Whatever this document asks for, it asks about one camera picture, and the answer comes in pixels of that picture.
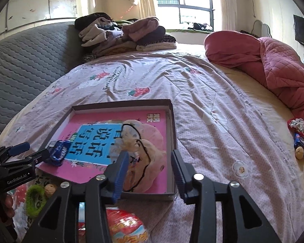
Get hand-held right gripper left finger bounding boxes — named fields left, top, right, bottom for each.
left=23, top=150, right=131, bottom=243

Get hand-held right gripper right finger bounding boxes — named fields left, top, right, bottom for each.
left=171, top=149, right=282, bottom=243

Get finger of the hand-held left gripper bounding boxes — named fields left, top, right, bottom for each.
left=0, top=142, right=31, bottom=162
left=0, top=148, right=50, bottom=169

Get blue snack packet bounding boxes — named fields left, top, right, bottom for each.
left=44, top=140, right=72, bottom=167

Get green fuzzy hair tie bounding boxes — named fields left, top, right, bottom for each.
left=25, top=185, right=50, bottom=218

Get red snack bag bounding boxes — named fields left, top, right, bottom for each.
left=105, top=206, right=149, bottom=243

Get shallow cardboard box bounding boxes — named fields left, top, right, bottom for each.
left=35, top=99, right=178, bottom=201

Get person's left hand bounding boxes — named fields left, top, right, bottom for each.
left=0, top=192, right=16, bottom=219

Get pink book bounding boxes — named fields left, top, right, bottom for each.
left=38, top=110, right=168, bottom=194

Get grey quilted headboard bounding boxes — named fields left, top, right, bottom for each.
left=0, top=18, right=87, bottom=150

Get cream bed sheet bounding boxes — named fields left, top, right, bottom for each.
left=177, top=43, right=304, bottom=208

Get small blue candy packet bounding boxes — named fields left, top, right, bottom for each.
left=294, top=133, right=304, bottom=148

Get pile of folded clothes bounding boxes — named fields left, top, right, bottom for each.
left=75, top=12, right=178, bottom=56

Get pink quilted duvet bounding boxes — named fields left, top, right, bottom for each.
left=204, top=30, right=304, bottom=137

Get dark clothes on windowsill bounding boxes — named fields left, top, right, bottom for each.
left=189, top=23, right=214, bottom=31

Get white chair back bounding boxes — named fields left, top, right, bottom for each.
left=253, top=20, right=272, bottom=38

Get window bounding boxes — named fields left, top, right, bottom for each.
left=153, top=0, right=214, bottom=31

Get black television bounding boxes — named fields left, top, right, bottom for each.
left=293, top=15, right=304, bottom=51

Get tree painted wall panel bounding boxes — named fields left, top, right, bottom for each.
left=5, top=0, right=76, bottom=23

